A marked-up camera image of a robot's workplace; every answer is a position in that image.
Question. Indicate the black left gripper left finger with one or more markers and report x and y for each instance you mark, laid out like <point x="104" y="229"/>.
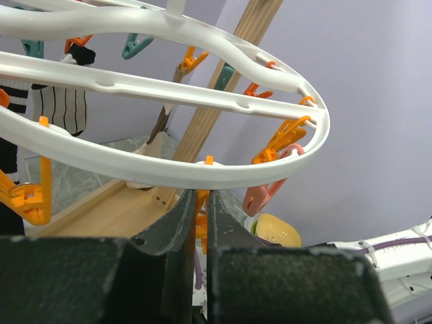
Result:
<point x="144" y="279"/>

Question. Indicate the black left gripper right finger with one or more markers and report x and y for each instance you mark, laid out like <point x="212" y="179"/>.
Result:
<point x="250" y="282"/>

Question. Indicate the orange clothes peg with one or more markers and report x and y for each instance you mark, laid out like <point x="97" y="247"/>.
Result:
<point x="31" y="201"/>
<point x="202" y="201"/>

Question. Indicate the cream brown ribbed sock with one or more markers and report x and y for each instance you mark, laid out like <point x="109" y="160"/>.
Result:
<point x="152" y="146"/>

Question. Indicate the black white striped sock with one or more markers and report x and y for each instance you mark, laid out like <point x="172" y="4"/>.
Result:
<point x="64" y="107"/>

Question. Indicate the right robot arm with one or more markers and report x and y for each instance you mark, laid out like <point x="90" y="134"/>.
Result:
<point x="402" y="261"/>

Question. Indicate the wooden hanger stand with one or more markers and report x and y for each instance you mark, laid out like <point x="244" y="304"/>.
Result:
<point x="116" y="210"/>

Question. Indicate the white round clip hanger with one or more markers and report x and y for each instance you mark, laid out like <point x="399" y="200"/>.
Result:
<point x="59" y="20"/>

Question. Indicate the yellow dish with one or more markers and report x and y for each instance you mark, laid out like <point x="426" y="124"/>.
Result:
<point x="273" y="230"/>

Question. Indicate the pink clothes peg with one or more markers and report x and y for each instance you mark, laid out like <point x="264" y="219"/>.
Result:
<point x="257" y="197"/>

